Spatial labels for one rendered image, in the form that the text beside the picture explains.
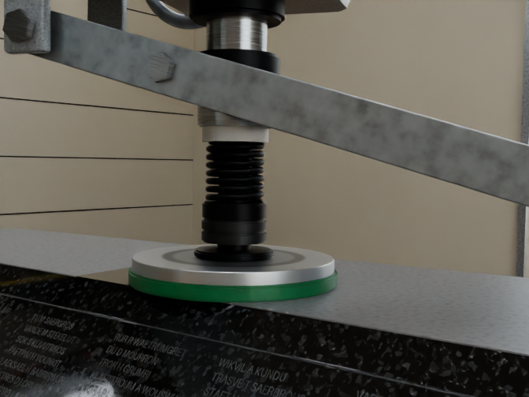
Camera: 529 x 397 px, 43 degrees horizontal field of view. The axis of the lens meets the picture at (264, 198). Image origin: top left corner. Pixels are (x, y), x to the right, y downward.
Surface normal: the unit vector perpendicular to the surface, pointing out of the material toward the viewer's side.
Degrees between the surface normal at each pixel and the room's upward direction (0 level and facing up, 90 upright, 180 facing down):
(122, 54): 90
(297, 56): 90
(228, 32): 90
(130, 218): 90
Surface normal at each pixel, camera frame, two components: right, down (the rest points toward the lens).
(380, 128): -0.30, 0.04
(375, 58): -0.62, 0.03
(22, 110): 0.78, 0.04
